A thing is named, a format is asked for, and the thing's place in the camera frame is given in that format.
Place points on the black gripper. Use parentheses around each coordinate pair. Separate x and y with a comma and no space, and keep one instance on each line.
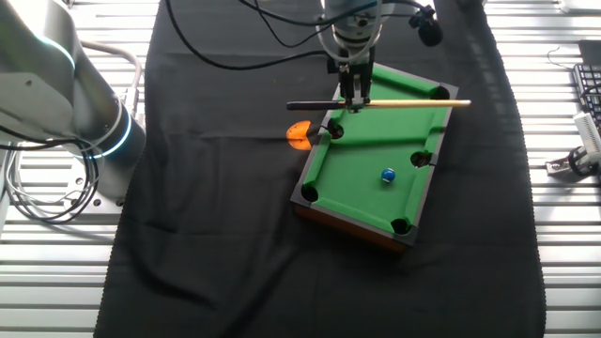
(352,70)

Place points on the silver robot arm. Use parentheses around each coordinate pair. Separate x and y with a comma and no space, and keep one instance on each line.
(47,94)

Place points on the mini green pool table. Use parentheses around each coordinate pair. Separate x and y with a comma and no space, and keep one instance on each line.
(357,164)

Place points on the blue pool ball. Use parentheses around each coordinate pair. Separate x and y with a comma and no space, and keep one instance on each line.
(388,175)

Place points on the orange half-round plastic piece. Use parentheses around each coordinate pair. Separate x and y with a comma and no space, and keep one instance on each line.
(297,136)

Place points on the black cloth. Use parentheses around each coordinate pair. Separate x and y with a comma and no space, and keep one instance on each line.
(211,211)

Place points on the black keyboard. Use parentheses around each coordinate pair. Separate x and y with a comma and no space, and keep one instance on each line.
(589,84)

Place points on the black flat pad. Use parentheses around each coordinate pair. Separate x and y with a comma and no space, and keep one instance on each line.
(591,51)

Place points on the white box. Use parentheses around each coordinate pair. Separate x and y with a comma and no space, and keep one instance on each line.
(582,5)

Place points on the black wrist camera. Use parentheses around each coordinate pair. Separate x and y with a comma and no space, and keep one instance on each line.
(429,30)

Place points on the metal camera stand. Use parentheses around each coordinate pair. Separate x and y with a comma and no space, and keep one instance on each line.
(559,165)

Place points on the silver camera on stand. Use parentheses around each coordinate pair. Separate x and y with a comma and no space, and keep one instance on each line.
(589,133)

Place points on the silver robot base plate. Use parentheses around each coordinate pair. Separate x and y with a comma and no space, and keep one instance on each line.
(105,203)

